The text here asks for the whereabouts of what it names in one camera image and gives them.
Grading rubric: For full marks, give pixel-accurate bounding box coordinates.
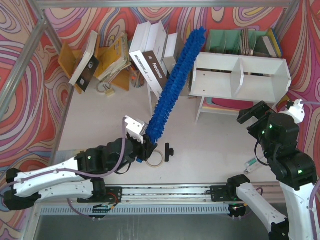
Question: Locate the beige tape roll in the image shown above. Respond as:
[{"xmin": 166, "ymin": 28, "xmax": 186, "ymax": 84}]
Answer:
[{"xmin": 146, "ymin": 149, "xmax": 165, "ymax": 168}]

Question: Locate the black plastic clip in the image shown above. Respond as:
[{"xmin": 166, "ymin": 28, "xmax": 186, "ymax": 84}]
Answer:
[{"xmin": 164, "ymin": 142, "xmax": 175, "ymax": 163}]

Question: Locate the blue microfiber duster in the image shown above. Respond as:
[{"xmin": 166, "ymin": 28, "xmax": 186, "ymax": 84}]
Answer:
[{"xmin": 136, "ymin": 27, "xmax": 207, "ymax": 163}]

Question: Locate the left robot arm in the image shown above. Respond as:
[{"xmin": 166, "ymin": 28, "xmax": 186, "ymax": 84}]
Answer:
[{"xmin": 3, "ymin": 134, "xmax": 158, "ymax": 211}]

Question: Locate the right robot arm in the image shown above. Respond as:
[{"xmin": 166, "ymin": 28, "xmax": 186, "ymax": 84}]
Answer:
[{"xmin": 226, "ymin": 99, "xmax": 320, "ymax": 240}]

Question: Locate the white bookshelf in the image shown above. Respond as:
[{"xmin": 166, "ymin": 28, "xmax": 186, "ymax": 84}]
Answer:
[{"xmin": 186, "ymin": 52, "xmax": 292, "ymax": 119}]

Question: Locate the pink folder stack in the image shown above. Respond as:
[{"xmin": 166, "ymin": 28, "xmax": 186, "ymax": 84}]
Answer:
[{"xmin": 202, "ymin": 97, "xmax": 254, "ymax": 112}]

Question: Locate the blue yellow book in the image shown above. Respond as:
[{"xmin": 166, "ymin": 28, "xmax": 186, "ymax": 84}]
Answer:
[{"xmin": 262, "ymin": 28, "xmax": 283, "ymax": 58}]

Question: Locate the clear pencil cup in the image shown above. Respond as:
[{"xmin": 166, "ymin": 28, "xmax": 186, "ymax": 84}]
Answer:
[{"xmin": 129, "ymin": 66, "xmax": 145, "ymax": 89}]

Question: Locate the green file organizer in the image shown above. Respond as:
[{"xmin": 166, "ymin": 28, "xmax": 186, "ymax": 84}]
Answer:
[{"xmin": 204, "ymin": 29, "xmax": 271, "ymax": 58}]

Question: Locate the brown Fredonia book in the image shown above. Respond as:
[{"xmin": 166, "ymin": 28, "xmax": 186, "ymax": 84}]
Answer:
[{"xmin": 143, "ymin": 21, "xmax": 168, "ymax": 89}]

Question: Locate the stack of worn books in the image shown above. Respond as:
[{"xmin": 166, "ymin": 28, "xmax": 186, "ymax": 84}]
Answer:
[{"xmin": 95, "ymin": 32, "xmax": 131, "ymax": 83}]

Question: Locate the white black leaning book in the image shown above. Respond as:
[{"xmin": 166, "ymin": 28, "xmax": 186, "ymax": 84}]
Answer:
[{"xmin": 69, "ymin": 30, "xmax": 99, "ymax": 92}]

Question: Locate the taupe Lonely Ones book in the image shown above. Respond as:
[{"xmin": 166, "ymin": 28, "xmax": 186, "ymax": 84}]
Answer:
[{"xmin": 161, "ymin": 32, "xmax": 192, "ymax": 97}]

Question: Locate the white Mademoiselle book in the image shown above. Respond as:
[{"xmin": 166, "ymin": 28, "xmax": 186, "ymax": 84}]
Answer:
[{"xmin": 129, "ymin": 21, "xmax": 168, "ymax": 98}]

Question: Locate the yellow wooden zigzag shelf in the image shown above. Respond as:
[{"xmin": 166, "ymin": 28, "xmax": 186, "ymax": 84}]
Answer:
[{"xmin": 58, "ymin": 34, "xmax": 132, "ymax": 94}]

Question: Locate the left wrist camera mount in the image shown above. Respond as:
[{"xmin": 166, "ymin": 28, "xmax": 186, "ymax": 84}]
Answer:
[{"xmin": 124, "ymin": 115, "xmax": 148, "ymax": 144}]

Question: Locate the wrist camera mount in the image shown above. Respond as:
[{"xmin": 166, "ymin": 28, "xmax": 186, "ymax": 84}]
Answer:
[
  {"xmin": 286, "ymin": 99, "xmax": 305, "ymax": 124},
  {"xmin": 124, "ymin": 115, "xmax": 148, "ymax": 144}
]

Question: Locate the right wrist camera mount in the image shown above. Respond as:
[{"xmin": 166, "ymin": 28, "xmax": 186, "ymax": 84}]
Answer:
[{"xmin": 286, "ymin": 99, "xmax": 305, "ymax": 124}]

